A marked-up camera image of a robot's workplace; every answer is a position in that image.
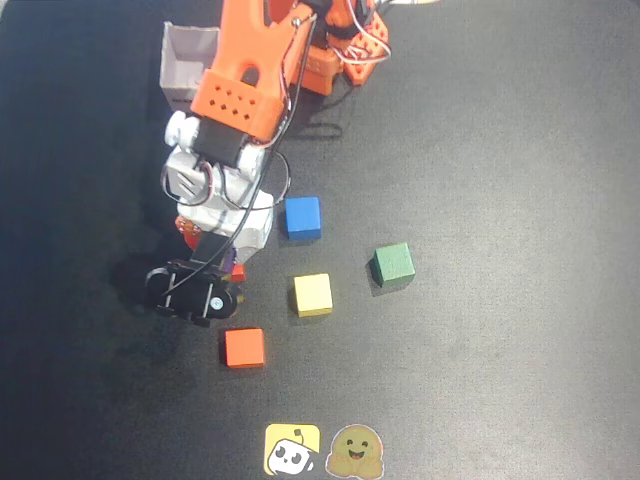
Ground green wooden cube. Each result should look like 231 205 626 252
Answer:
370 242 416 289

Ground white cardboard box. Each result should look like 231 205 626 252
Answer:
158 21 222 114

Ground yellow wooden cube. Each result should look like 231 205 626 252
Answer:
292 272 334 318

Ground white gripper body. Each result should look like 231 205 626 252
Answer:
160 110 276 251

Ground black camera cable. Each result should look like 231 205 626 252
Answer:
162 14 351 307

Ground orange wooden cube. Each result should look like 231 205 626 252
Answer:
222 327 266 370

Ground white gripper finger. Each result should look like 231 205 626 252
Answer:
233 222 275 267

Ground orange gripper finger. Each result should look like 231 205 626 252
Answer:
174 215 202 251

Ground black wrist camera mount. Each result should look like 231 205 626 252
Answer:
144 234 245 329

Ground black felt mat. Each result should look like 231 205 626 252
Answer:
0 0 640 480

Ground white red servo wires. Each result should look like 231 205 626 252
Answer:
334 0 394 66

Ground orange robot base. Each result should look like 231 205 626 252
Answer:
294 0 392 96

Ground yellow robot face sticker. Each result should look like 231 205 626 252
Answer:
263 423 322 476

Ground blue wooden cube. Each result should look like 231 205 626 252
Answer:
284 195 322 241

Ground hugging face emoji sticker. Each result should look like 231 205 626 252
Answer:
325 423 385 479

